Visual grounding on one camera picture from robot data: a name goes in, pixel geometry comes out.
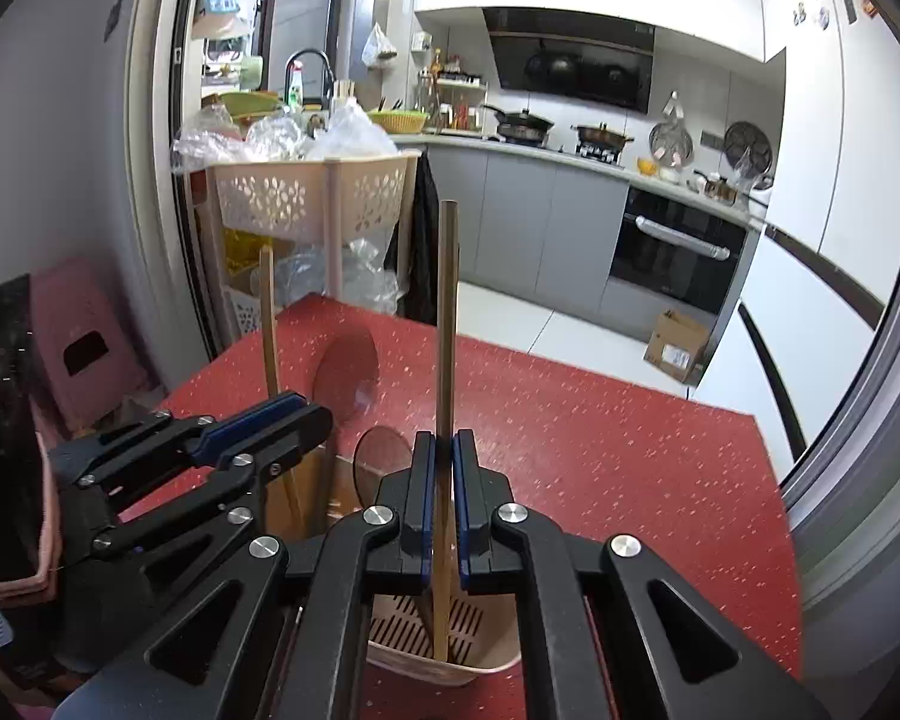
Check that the dark brown chopstick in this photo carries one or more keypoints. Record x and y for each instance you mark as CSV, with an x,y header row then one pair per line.
x,y
447,315

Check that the dish soap bottle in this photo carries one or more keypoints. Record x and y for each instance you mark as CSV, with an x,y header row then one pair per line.
x,y
295,90

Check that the gas stove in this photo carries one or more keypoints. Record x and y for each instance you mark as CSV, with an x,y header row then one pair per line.
x,y
562,150

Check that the cardboard box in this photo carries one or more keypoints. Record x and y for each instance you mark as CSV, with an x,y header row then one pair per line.
x,y
675,349

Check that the grey lower cabinets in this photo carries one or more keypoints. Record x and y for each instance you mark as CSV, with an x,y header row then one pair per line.
x,y
517,225

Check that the green plastic basket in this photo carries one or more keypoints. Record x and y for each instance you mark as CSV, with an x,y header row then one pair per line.
x,y
249,101

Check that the beige plastic utensil holder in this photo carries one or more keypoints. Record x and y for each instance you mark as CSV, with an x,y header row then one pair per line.
x,y
465,637

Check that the black range hood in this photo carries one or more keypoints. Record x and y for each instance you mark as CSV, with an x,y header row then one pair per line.
x,y
570,52

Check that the brown cooking pot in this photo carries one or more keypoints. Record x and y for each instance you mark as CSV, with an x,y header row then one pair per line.
x,y
604,136

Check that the white refrigerator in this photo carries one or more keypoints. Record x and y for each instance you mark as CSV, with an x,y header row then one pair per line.
x,y
817,165

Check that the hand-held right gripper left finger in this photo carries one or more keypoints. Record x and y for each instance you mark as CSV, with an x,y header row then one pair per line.
x,y
422,495

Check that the yellow bowl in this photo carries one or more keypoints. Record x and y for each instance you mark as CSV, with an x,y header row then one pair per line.
x,y
648,166

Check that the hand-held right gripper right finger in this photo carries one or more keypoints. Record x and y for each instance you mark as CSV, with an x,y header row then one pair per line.
x,y
465,495

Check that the black wok with lid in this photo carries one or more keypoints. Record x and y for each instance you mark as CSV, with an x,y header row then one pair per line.
x,y
523,124

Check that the small steel pot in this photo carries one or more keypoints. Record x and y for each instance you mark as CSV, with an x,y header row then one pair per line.
x,y
716,187

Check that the light wooden chopstick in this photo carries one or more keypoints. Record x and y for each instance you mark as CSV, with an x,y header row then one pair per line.
x,y
268,315

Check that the heap of clear plastic bags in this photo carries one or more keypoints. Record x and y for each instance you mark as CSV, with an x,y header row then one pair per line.
x,y
345,135

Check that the yellow woven basket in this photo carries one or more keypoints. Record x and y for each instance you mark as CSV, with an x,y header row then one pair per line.
x,y
397,120

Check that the hanging white plastic bag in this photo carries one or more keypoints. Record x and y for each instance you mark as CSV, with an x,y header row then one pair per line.
x,y
379,46

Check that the beige plastic storage cart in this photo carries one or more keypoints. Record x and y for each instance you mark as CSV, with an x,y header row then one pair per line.
x,y
300,191

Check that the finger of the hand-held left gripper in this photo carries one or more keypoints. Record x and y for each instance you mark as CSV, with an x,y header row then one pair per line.
x,y
285,446
247,420

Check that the pink plastic stool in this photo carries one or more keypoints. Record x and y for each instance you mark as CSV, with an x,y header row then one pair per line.
x,y
67,315

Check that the white spice rack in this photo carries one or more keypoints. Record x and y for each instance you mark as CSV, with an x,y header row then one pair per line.
x,y
457,101

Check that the brown translucent spoon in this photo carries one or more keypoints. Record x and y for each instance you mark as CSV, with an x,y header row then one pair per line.
x,y
382,457
347,371

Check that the black kitchen faucet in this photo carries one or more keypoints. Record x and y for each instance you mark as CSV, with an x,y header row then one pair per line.
x,y
311,56

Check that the silver round steamer rack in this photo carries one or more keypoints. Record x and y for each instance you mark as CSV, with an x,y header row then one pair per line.
x,y
671,144

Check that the black built-in oven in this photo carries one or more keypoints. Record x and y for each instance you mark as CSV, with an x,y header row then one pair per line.
x,y
675,255

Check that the dark round steamer rack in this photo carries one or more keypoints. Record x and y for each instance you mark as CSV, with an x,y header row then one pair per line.
x,y
748,146

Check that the grey wall switch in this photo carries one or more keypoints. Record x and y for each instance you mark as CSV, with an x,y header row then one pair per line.
x,y
113,21

